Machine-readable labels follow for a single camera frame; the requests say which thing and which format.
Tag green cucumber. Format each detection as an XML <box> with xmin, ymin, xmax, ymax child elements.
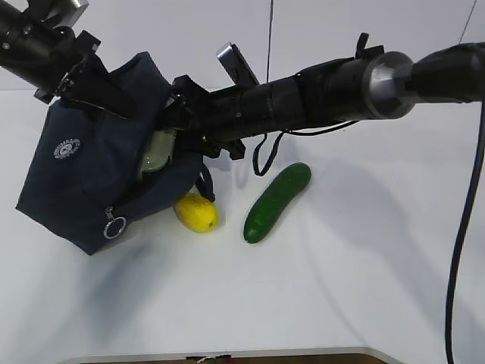
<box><xmin>243</xmin><ymin>162</ymin><xmax>312</xmax><ymax>244</ymax></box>

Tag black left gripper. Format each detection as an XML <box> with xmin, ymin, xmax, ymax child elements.
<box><xmin>34</xmin><ymin>30</ymin><xmax>136</xmax><ymax>118</ymax></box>

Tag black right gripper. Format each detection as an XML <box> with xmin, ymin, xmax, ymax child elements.
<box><xmin>166</xmin><ymin>75</ymin><xmax>246</xmax><ymax>160</ymax></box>

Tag yellow lemon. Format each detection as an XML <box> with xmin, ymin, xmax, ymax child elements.
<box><xmin>174</xmin><ymin>193</ymin><xmax>219</xmax><ymax>233</ymax></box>

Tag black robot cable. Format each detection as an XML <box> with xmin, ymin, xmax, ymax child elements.
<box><xmin>252</xmin><ymin>102</ymin><xmax>485</xmax><ymax>364</ymax></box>

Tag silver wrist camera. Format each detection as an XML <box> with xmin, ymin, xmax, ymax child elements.
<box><xmin>217</xmin><ymin>42</ymin><xmax>259</xmax><ymax>88</ymax></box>
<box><xmin>43</xmin><ymin>0</ymin><xmax>89</xmax><ymax>28</ymax></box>

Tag navy blue lunch bag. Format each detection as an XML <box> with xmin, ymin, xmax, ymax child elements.
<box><xmin>16</xmin><ymin>52</ymin><xmax>215</xmax><ymax>255</ymax></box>

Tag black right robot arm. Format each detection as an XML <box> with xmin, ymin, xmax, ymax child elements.
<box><xmin>161</xmin><ymin>36</ymin><xmax>484</xmax><ymax>159</ymax></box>

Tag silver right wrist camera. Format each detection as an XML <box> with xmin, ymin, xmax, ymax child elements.
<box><xmin>217</xmin><ymin>42</ymin><xmax>259</xmax><ymax>88</ymax></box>

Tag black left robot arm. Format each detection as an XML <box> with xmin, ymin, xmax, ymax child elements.
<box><xmin>1</xmin><ymin>1</ymin><xmax>137</xmax><ymax>118</ymax></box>

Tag glass container green lid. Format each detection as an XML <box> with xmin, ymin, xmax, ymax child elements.
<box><xmin>139</xmin><ymin>129</ymin><xmax>177</xmax><ymax>180</ymax></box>

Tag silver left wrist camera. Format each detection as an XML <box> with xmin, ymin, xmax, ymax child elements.
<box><xmin>43</xmin><ymin>0</ymin><xmax>89</xmax><ymax>28</ymax></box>

